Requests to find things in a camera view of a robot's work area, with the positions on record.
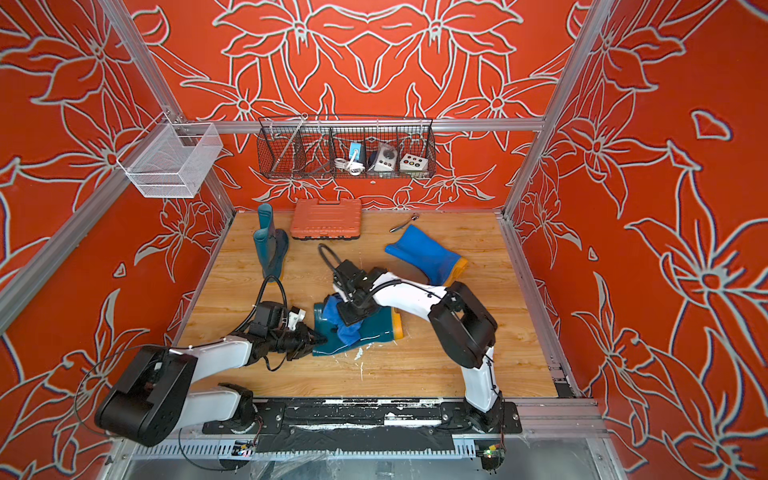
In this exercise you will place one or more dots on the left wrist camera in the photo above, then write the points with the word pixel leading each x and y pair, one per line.
pixel 273 317

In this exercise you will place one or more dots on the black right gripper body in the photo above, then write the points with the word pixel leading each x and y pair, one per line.
pixel 353 309

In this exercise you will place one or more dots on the white power adapter box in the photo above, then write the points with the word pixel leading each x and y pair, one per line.
pixel 385 159

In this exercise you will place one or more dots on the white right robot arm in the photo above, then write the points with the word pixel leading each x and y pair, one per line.
pixel 464 327

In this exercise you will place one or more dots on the blue rubber boot orange sole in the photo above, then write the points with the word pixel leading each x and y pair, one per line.
pixel 441 266

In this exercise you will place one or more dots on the blue microfiber cloth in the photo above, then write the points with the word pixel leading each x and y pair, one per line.
pixel 347 334

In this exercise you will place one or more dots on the white socket box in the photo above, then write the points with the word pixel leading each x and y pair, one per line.
pixel 412 164

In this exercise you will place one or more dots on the blue white small box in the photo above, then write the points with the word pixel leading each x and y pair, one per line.
pixel 355 152

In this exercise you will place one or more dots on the black wire wall basket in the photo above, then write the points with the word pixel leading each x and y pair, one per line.
pixel 316 146

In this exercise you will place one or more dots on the clear plastic wall bin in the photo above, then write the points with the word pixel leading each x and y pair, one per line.
pixel 170 164

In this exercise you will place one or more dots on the red plastic tool case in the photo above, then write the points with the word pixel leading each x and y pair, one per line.
pixel 315 219

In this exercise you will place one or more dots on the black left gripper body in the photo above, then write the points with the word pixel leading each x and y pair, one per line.
pixel 294 344

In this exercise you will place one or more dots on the teal rubber boot orange sole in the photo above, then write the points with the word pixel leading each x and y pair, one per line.
pixel 271 244

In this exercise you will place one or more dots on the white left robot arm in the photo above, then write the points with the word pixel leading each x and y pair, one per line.
pixel 152 398

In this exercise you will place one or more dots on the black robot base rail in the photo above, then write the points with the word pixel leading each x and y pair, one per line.
pixel 387 427

